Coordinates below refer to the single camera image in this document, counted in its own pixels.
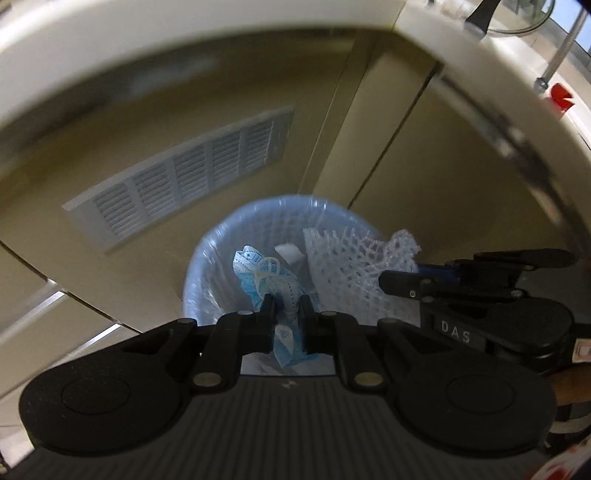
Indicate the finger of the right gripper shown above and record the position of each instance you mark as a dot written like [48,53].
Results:
[514,261]
[415,285]

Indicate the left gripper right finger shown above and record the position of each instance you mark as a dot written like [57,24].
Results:
[340,336]

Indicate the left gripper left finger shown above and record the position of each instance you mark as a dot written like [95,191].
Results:
[222,346]

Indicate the blue face mask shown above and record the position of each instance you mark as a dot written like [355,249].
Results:
[272,295]

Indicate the white foam fruit net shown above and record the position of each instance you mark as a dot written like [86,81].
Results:
[345,268]

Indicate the red plastic cap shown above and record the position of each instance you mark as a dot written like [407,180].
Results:
[560,98]

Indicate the blue lined trash basket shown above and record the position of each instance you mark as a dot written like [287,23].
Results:
[289,247]

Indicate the person right hand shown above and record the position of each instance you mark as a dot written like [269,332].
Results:
[572,386]

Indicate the cabinet vent grille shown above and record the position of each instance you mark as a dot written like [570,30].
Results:
[132,200]

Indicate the glass pot lid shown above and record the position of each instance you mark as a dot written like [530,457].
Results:
[509,18]

